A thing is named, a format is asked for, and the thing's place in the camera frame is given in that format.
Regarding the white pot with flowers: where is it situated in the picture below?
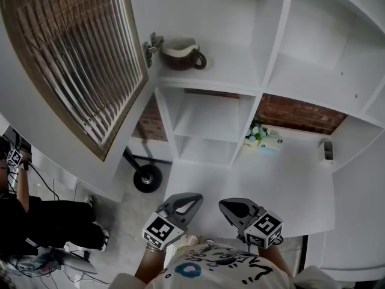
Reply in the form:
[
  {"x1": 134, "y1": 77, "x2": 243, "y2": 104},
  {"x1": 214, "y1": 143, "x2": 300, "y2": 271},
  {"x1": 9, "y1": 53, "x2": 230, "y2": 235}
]
[{"x1": 242, "y1": 114, "x2": 270, "y2": 155}]

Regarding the ribbed glass cabinet door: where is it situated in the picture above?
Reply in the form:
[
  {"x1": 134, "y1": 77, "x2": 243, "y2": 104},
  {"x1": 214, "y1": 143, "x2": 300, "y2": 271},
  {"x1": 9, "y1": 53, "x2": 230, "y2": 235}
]
[{"x1": 0, "y1": 0, "x2": 150, "y2": 204}]

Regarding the silver shiny jacket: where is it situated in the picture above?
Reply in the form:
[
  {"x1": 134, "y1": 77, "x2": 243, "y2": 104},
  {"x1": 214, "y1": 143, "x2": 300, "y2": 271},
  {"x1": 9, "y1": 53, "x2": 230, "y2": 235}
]
[{"x1": 11, "y1": 247, "x2": 99, "y2": 276}]

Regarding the pale tissue box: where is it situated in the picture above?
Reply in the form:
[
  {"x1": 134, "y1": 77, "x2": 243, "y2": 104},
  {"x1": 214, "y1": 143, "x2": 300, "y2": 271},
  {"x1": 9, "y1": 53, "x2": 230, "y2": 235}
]
[{"x1": 257, "y1": 132, "x2": 284, "y2": 156}]

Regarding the black coat rack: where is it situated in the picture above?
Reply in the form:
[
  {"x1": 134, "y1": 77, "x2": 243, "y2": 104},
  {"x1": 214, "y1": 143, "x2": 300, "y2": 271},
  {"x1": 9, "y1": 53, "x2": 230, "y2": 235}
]
[{"x1": 122, "y1": 148, "x2": 174, "y2": 194}]

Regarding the person's right forearm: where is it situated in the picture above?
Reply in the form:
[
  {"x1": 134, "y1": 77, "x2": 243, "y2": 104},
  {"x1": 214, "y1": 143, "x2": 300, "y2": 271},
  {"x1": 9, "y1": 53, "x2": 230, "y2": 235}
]
[{"x1": 257, "y1": 245, "x2": 294, "y2": 278}]

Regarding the black floor strip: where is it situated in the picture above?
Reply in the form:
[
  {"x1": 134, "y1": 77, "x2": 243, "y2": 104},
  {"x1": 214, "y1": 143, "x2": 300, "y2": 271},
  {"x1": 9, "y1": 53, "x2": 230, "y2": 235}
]
[{"x1": 296, "y1": 235, "x2": 309, "y2": 275}]

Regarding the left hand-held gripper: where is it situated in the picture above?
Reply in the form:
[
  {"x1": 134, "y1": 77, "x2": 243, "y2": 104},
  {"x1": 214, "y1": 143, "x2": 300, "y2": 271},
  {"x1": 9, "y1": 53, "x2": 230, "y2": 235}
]
[{"x1": 141, "y1": 192, "x2": 205, "y2": 250}]

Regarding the thin black cable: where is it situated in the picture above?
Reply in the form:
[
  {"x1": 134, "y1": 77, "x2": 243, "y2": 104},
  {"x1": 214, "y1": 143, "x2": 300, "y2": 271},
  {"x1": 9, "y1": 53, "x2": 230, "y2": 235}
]
[{"x1": 28, "y1": 161, "x2": 61, "y2": 201}]

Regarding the white desk with hutch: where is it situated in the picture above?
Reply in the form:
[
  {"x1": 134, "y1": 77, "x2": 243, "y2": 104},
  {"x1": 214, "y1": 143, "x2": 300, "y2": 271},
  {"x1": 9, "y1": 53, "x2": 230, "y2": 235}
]
[{"x1": 164, "y1": 125, "x2": 336, "y2": 240}]

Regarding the person's left forearm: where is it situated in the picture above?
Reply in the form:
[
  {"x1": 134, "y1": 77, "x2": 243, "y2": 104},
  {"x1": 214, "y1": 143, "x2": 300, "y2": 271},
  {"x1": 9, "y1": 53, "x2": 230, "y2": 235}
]
[{"x1": 134, "y1": 245, "x2": 168, "y2": 284}]

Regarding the brown and white mug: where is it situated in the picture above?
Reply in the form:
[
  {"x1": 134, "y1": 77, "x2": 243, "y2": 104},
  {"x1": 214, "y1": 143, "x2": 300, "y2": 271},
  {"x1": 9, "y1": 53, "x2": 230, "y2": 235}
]
[{"x1": 161, "y1": 37, "x2": 208, "y2": 71}]

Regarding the metal door hinge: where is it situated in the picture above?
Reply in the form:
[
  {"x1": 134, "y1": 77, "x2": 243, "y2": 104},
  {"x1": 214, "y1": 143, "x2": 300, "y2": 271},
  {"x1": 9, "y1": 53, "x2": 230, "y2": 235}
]
[{"x1": 142, "y1": 31, "x2": 165, "y2": 69}]

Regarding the white wall cabinet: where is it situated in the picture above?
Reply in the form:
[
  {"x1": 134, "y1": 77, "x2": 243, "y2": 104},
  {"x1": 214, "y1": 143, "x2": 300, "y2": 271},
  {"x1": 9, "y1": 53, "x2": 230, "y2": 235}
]
[{"x1": 128, "y1": 0, "x2": 385, "y2": 174}]

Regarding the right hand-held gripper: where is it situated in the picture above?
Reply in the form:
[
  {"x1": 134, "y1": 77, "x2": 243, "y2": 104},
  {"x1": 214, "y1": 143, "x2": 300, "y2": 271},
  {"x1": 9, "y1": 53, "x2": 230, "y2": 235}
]
[{"x1": 218, "y1": 197, "x2": 285, "y2": 249}]

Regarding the silver bangle bracelet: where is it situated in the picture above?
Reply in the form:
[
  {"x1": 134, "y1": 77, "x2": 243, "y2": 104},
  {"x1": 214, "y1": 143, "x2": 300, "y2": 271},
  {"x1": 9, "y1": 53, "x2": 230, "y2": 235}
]
[{"x1": 145, "y1": 244, "x2": 166, "y2": 255}]

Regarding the person's white printed shirt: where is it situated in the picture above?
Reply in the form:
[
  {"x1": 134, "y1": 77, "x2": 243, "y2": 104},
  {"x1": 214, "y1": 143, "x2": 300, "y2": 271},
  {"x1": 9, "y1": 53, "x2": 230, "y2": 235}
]
[{"x1": 109, "y1": 241, "x2": 340, "y2": 289}]

